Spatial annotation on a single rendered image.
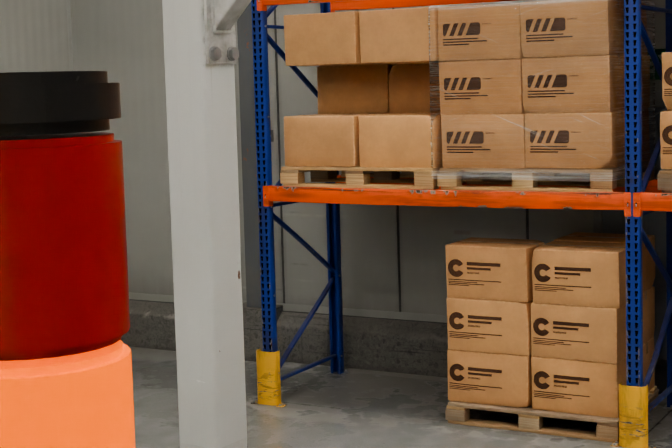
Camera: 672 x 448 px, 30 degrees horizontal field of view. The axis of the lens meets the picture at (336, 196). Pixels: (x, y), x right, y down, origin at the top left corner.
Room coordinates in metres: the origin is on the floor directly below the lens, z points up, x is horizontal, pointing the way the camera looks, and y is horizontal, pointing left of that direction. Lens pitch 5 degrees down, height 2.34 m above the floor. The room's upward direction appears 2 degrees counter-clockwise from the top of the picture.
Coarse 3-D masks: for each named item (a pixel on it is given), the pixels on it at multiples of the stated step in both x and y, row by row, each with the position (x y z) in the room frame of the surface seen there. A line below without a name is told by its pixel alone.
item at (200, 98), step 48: (192, 0) 2.86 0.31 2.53; (192, 48) 2.86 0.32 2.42; (192, 96) 2.86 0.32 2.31; (192, 144) 2.86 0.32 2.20; (192, 192) 2.87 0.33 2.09; (192, 240) 2.87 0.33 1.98; (192, 288) 2.87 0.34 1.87; (240, 288) 2.93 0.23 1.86; (192, 336) 2.88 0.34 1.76; (240, 336) 2.93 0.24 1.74; (192, 384) 2.88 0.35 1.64; (240, 384) 2.92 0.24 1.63; (192, 432) 2.88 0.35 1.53; (240, 432) 2.92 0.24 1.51
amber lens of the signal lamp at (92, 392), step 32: (96, 352) 0.31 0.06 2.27; (128, 352) 0.32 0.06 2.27; (0, 384) 0.30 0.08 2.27; (32, 384) 0.30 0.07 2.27; (64, 384) 0.30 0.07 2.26; (96, 384) 0.30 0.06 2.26; (128, 384) 0.32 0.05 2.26; (0, 416) 0.30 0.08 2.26; (32, 416) 0.30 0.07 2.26; (64, 416) 0.30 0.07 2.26; (96, 416) 0.30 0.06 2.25; (128, 416) 0.32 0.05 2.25
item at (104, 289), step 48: (0, 144) 0.30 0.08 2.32; (48, 144) 0.30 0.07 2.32; (96, 144) 0.31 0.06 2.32; (0, 192) 0.30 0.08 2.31; (48, 192) 0.30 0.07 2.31; (96, 192) 0.31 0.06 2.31; (0, 240) 0.30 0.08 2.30; (48, 240) 0.30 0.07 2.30; (96, 240) 0.31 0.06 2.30; (0, 288) 0.30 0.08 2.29; (48, 288) 0.30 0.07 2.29; (96, 288) 0.31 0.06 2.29; (0, 336) 0.30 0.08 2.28; (48, 336) 0.30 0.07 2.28; (96, 336) 0.30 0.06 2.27
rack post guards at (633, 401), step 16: (256, 352) 9.03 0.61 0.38; (272, 352) 8.96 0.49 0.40; (272, 368) 8.96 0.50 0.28; (272, 384) 8.96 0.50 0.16; (256, 400) 9.09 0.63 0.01; (272, 400) 8.95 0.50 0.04; (624, 400) 7.69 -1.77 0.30; (640, 400) 7.64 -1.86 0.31; (624, 416) 7.69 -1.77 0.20; (640, 416) 7.64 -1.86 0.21; (624, 432) 7.69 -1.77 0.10; (640, 432) 7.64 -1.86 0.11
